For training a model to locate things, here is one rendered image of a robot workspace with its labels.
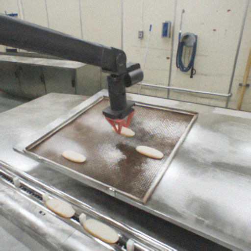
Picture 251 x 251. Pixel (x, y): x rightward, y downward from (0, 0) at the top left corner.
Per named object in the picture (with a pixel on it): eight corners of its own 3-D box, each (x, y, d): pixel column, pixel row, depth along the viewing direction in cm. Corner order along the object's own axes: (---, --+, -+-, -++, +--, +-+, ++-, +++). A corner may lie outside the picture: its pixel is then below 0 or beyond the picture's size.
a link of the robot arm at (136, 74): (96, 53, 62) (115, 55, 57) (124, 44, 69) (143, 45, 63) (103, 90, 69) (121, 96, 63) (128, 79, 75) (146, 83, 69)
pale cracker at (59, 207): (42, 205, 58) (41, 202, 58) (53, 197, 61) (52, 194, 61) (67, 220, 54) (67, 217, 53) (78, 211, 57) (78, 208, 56)
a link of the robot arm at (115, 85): (101, 74, 63) (113, 77, 60) (117, 67, 67) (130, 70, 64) (104, 94, 67) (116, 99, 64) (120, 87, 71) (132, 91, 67)
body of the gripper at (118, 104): (136, 107, 72) (134, 87, 68) (116, 120, 65) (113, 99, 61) (121, 103, 75) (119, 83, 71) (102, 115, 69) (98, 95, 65)
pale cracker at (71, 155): (59, 156, 73) (58, 153, 73) (66, 149, 76) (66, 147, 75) (81, 164, 69) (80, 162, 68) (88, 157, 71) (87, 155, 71)
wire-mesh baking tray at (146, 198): (23, 152, 77) (22, 149, 77) (103, 97, 112) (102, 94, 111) (144, 206, 54) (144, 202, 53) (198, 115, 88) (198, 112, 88)
